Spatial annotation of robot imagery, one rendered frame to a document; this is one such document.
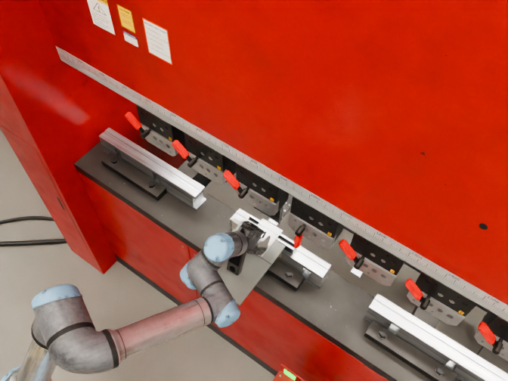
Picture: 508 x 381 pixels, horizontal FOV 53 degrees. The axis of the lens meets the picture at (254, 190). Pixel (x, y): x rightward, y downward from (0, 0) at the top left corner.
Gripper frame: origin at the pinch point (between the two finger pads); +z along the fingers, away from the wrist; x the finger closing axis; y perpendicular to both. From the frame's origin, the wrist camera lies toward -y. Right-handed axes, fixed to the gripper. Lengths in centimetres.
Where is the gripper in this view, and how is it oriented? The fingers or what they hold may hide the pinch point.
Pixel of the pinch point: (257, 243)
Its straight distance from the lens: 173.6
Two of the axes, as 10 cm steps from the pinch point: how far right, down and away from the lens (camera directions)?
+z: 3.6, 0.0, 9.3
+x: -8.1, -4.8, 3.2
